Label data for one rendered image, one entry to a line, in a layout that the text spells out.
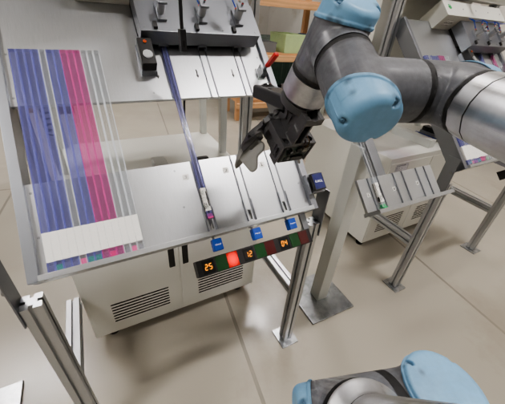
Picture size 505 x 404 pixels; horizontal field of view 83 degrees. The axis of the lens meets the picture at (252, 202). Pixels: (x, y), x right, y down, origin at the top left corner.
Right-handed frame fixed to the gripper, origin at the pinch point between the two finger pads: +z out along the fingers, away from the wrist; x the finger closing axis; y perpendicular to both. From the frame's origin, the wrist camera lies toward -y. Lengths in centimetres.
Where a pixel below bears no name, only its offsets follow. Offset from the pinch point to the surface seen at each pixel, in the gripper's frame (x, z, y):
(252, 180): 3.6, 14.2, -3.0
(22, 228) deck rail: -48.2, 13.2, -1.7
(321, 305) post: 48, 83, 35
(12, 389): -77, 92, 18
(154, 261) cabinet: -23, 61, -3
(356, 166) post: 47, 20, -4
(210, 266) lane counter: -13.8, 20.0, 15.0
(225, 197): -5.4, 15.0, 0.0
